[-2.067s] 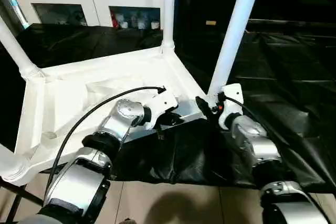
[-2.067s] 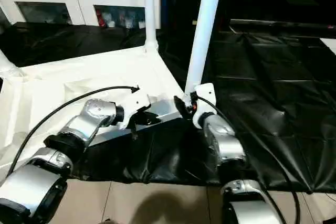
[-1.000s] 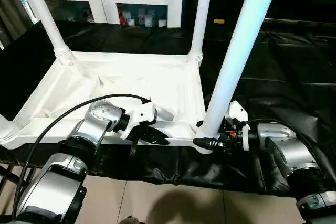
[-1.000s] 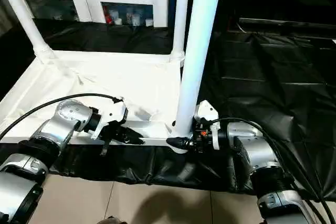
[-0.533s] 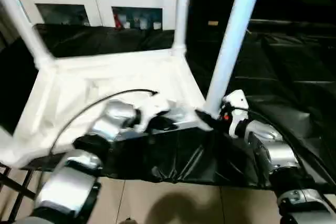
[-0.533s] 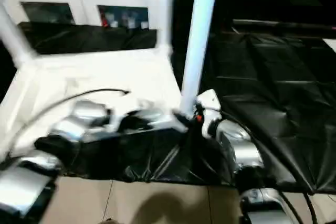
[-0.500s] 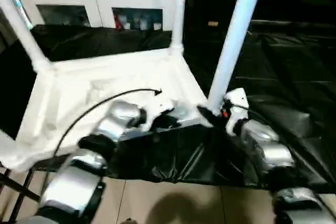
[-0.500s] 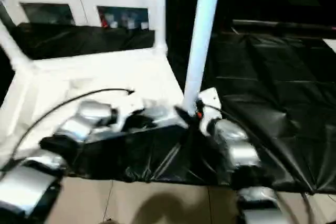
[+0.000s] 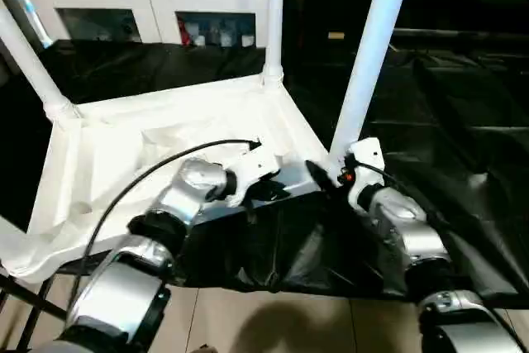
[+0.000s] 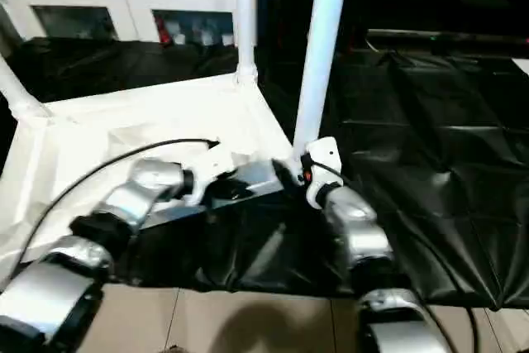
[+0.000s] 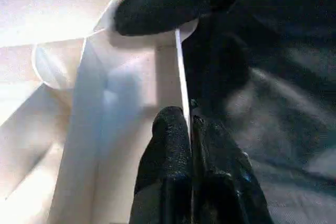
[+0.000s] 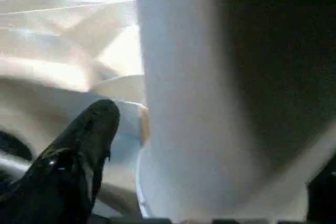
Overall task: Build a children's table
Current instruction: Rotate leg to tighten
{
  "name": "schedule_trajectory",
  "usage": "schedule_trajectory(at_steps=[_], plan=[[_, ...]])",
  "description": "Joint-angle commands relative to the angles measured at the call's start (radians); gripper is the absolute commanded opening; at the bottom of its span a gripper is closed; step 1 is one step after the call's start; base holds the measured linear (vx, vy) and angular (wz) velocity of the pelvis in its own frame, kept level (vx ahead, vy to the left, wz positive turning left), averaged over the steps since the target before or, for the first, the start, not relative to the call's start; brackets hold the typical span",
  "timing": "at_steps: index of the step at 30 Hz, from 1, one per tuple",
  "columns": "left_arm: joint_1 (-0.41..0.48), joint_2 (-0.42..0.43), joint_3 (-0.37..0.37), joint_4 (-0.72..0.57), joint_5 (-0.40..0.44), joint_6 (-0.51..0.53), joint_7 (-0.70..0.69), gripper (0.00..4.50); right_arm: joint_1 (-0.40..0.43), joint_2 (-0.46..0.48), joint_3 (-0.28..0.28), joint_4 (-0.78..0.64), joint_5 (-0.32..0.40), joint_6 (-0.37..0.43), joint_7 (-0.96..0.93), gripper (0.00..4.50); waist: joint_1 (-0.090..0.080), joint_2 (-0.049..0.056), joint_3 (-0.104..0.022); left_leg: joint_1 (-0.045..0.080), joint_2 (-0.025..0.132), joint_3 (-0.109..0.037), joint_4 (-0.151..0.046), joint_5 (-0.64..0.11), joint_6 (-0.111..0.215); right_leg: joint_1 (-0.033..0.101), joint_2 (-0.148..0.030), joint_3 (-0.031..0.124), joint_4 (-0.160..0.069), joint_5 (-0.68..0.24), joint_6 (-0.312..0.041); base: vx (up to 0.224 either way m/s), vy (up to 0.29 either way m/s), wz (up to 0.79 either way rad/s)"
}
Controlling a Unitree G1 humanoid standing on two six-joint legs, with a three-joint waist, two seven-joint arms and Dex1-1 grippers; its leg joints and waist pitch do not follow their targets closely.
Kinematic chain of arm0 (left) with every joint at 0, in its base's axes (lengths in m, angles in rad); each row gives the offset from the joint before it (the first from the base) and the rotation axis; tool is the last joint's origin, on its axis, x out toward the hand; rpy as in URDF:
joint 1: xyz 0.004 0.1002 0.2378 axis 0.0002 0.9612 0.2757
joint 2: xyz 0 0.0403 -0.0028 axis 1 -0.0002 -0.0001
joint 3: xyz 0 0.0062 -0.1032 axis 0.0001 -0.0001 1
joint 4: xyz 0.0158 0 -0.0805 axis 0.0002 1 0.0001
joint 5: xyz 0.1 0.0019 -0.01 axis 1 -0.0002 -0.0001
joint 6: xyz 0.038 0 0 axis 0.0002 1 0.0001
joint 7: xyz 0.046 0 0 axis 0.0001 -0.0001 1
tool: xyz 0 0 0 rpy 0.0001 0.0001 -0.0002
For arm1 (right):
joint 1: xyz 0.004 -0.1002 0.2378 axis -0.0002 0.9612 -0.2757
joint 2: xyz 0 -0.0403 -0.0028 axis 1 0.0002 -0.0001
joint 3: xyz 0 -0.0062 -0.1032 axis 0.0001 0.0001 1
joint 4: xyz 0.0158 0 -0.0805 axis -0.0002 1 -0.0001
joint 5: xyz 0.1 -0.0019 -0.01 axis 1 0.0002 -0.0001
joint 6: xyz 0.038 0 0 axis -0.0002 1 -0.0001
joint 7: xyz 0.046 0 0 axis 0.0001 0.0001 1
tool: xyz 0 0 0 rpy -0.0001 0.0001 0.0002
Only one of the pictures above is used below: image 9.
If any white plastic table top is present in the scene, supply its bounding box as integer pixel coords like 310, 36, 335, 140
0, 73, 332, 284

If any white plastic table leg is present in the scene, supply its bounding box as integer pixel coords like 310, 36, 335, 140
261, 0, 287, 88
0, 214, 31, 255
327, 0, 417, 173
0, 7, 83, 122

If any black cloth mat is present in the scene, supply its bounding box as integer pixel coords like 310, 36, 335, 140
0, 36, 529, 300

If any black metal stand leg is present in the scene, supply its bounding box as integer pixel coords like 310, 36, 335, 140
0, 273, 68, 330

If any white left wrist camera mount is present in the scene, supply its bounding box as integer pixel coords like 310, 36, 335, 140
228, 139, 283, 208

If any dark metal rail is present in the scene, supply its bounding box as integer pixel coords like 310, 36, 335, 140
391, 27, 529, 41

